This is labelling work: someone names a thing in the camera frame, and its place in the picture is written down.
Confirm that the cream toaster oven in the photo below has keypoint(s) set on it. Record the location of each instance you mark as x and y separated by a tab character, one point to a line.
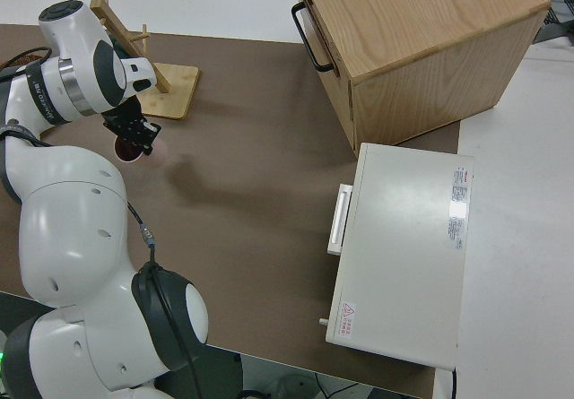
403	255

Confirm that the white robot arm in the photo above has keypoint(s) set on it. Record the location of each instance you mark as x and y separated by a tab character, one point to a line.
67	219

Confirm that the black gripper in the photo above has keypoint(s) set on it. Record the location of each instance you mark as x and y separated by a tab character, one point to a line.
125	123

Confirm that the wooden cabinet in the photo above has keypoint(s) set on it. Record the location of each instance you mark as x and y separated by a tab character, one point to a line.
426	58

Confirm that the pink mug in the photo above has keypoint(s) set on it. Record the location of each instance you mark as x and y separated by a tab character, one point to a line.
127	153

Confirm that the wooden mug tree stand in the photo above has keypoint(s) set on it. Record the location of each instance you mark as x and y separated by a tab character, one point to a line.
175	89

